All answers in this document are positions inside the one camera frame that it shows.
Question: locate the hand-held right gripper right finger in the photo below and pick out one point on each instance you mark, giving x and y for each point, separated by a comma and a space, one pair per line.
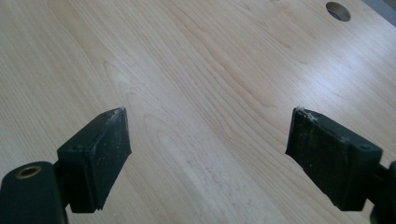
330, 158

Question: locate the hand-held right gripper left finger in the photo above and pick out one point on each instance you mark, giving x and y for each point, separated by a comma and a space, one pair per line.
93, 155

